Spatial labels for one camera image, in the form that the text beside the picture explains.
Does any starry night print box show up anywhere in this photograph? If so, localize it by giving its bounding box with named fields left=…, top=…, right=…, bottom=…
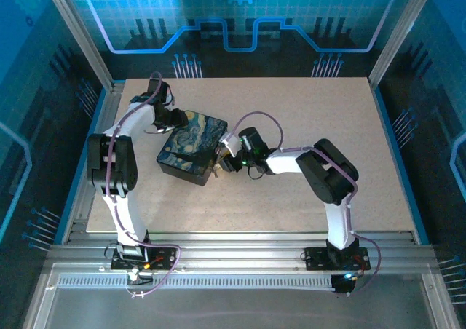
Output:
left=155, top=108, right=229, bottom=187

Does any grey front panel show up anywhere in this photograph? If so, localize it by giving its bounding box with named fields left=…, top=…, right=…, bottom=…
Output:
left=21, top=263, right=463, bottom=329

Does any black connector box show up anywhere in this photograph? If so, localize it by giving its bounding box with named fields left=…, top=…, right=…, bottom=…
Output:
left=330, top=271, right=357, bottom=296

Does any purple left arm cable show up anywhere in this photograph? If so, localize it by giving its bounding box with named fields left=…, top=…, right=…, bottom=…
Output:
left=106, top=71, right=182, bottom=300

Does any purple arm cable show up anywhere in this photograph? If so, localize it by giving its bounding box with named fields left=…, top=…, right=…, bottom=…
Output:
left=106, top=71, right=182, bottom=300
left=231, top=110, right=383, bottom=298

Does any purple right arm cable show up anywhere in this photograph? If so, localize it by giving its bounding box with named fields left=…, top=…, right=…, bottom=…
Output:
left=231, top=110, right=383, bottom=298

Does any aluminium frame beam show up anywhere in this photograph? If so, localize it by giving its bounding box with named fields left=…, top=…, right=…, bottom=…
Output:
left=45, top=230, right=440, bottom=275

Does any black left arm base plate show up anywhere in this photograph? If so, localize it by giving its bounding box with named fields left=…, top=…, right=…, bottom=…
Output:
left=110, top=242, right=178, bottom=271

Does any aluminium table edge rail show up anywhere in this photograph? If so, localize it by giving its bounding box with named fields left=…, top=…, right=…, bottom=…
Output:
left=60, top=80, right=127, bottom=245

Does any aluminium frame post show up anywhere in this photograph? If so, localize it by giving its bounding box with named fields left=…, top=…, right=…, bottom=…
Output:
left=367, top=0, right=438, bottom=89
left=40, top=0, right=117, bottom=92

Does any slotted grey cable duct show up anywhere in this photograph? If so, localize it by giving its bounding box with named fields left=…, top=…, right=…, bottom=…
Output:
left=54, top=273, right=338, bottom=290

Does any blue gear print wall panel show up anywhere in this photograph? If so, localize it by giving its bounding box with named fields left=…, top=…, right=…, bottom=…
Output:
left=58, top=0, right=423, bottom=81

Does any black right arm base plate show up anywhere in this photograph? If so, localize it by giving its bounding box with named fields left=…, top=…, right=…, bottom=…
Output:
left=303, top=247, right=371, bottom=271

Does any blue circuit print wall panel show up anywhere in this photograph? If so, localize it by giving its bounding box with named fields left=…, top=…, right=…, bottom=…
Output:
left=0, top=0, right=110, bottom=329
left=371, top=0, right=466, bottom=308

